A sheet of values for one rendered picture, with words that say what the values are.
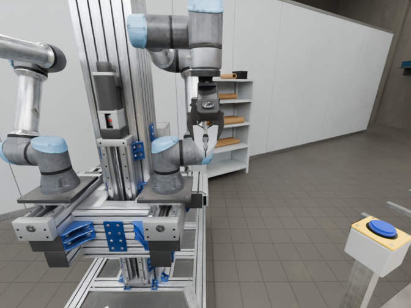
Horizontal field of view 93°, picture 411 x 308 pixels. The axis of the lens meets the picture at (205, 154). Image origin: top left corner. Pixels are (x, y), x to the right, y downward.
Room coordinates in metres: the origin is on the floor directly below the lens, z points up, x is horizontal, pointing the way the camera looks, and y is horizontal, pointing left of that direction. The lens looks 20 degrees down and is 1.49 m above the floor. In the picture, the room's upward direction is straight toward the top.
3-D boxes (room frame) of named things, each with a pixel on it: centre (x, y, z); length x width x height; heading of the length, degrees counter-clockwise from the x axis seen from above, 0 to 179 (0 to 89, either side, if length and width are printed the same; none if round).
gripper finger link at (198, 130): (0.50, 0.02, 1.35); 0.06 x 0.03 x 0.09; 0
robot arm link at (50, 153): (0.80, 0.68, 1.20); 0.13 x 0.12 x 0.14; 83
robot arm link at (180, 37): (0.60, 0.03, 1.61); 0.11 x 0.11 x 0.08; 7
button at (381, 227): (0.31, -0.34, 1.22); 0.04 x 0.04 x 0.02
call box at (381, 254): (0.31, -0.34, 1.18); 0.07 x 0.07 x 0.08; 25
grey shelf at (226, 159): (3.11, -0.25, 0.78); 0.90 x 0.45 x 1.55; 120
